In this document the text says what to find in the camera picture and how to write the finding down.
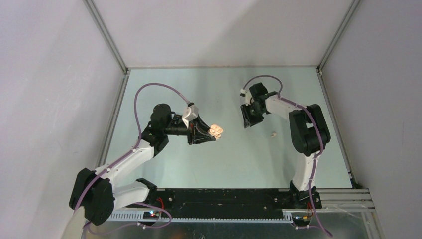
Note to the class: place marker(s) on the aluminium frame corner post right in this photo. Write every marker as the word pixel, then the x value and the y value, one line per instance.
pixel 338 34

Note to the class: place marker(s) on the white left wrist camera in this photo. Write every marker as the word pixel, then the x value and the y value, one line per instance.
pixel 190 113

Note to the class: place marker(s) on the aluminium frame corner post left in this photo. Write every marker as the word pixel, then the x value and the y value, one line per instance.
pixel 105 33

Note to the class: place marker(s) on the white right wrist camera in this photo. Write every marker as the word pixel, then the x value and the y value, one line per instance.
pixel 247 96

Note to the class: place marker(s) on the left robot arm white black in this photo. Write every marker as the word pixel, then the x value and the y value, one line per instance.
pixel 100 191

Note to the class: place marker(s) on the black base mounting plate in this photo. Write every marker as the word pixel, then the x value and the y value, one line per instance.
pixel 232 203

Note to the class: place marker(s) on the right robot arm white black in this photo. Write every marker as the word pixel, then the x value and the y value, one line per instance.
pixel 308 128

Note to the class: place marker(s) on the grey cable duct strip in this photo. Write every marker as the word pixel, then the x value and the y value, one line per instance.
pixel 140 216

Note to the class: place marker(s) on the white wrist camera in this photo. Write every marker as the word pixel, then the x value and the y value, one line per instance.
pixel 247 96
pixel 190 113

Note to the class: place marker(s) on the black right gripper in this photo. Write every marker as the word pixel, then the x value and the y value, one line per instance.
pixel 249 120

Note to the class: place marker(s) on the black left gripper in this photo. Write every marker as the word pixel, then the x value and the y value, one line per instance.
pixel 197 132

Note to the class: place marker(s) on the beige earbud charging case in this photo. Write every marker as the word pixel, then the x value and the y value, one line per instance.
pixel 215 130

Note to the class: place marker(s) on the aluminium frame corner post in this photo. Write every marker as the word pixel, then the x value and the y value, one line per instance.
pixel 338 34
pixel 105 33

